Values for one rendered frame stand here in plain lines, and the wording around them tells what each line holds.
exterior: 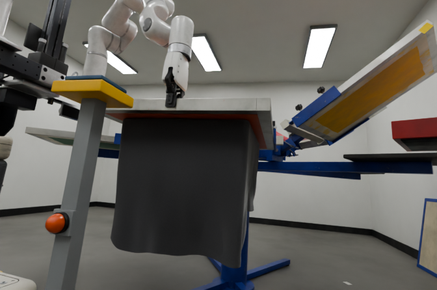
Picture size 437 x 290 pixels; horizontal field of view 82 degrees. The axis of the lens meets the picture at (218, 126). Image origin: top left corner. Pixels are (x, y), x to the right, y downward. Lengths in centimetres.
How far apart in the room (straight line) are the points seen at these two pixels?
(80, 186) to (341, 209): 518
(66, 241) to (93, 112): 28
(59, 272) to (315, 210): 505
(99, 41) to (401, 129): 149
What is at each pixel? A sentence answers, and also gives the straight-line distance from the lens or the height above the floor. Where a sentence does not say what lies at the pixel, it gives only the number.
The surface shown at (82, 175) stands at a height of 75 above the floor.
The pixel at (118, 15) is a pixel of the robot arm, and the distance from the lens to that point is 131.
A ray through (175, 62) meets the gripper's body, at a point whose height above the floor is 109.
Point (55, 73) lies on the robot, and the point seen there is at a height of 112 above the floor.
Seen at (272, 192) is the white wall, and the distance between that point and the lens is 540.
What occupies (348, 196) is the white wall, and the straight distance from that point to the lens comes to 556.
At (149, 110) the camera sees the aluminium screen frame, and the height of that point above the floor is 95.
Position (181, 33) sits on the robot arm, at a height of 120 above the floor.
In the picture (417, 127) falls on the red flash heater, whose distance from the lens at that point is 149.
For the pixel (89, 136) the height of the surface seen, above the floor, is 83.
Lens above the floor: 75
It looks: 12 degrees up
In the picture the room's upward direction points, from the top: 4 degrees clockwise
